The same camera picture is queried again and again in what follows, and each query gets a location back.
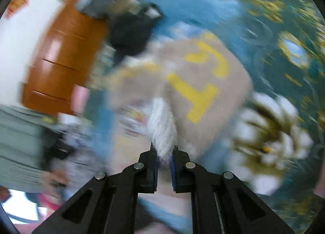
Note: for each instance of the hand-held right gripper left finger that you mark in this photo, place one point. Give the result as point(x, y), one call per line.
point(155, 173)

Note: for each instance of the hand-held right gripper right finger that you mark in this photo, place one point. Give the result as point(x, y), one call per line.
point(173, 173)

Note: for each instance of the beige sweater with yellow numbers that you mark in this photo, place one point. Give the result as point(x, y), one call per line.
point(193, 84)

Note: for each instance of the orange wooden cabinet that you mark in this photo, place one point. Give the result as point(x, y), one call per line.
point(61, 58)

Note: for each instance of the teal floral printed blanket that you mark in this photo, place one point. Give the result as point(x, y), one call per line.
point(266, 46)

